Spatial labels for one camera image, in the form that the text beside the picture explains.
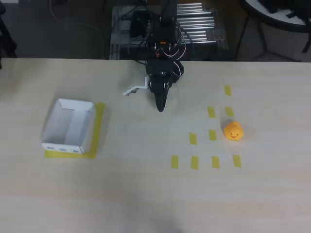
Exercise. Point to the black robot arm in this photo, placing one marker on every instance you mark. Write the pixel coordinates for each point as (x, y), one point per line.
(161, 68)

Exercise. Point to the yellow rubber duck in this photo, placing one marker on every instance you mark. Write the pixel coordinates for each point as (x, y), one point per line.
(233, 132)

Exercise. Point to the metal rack with rods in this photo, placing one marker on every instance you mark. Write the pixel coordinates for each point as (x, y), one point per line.
(201, 29)

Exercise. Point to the white cardboard box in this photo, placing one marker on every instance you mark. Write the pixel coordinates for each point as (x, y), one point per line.
(70, 126)

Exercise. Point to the round white table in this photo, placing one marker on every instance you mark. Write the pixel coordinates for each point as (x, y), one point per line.
(279, 17)

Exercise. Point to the yellow tape strip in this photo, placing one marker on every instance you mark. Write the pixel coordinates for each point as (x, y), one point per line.
(236, 161)
(215, 162)
(229, 111)
(195, 162)
(193, 138)
(212, 135)
(175, 162)
(227, 90)
(211, 111)

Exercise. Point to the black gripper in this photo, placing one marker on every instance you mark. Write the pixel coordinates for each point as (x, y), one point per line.
(160, 93)

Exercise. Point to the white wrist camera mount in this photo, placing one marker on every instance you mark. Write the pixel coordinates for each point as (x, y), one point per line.
(136, 88)

